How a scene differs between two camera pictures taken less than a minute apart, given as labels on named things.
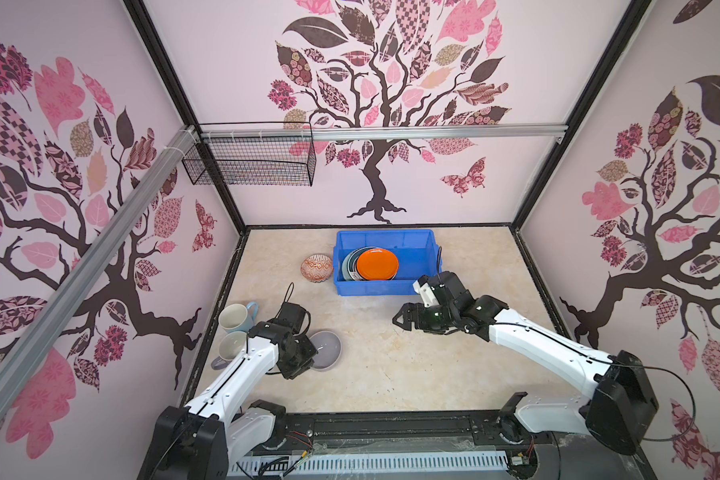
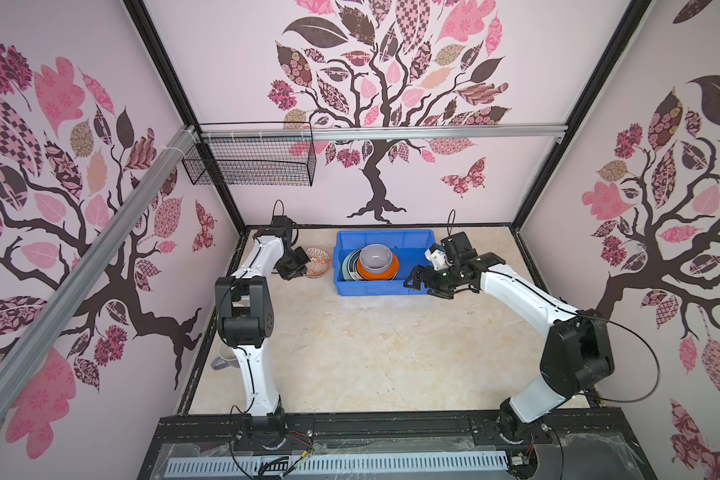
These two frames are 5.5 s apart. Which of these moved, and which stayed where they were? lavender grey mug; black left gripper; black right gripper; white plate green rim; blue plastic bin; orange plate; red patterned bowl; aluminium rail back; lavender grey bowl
Moved: black right gripper; black left gripper; lavender grey bowl
Stayed: lavender grey mug; red patterned bowl; blue plastic bin; aluminium rail back; white plate green rim; orange plate
